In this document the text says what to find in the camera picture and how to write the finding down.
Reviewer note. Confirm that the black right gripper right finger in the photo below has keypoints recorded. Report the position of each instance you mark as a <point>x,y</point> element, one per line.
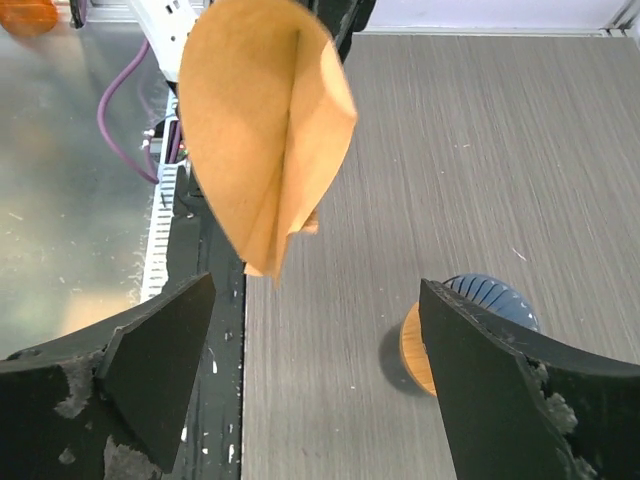
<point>517,404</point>

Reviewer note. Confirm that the wooden ring dripper holder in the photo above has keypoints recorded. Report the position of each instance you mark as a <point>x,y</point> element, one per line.
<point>413,353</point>

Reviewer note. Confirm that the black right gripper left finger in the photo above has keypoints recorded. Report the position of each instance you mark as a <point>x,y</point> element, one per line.
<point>108,401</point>

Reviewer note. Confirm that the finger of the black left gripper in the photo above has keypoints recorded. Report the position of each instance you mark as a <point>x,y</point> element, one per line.
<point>342,18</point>

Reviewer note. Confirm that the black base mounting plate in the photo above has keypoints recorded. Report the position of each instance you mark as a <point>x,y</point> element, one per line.
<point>211,444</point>

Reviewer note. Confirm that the brown paper coffee filter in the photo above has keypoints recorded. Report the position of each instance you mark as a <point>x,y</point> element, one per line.
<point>268,117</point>

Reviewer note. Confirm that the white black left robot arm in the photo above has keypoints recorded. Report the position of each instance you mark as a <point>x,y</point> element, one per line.
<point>166,24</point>

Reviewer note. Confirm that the white slotted cable duct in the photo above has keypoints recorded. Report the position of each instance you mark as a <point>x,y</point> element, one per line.
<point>155,273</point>

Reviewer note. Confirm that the blue ribbed glass dripper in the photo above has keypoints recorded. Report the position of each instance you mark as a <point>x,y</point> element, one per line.
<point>495,296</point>

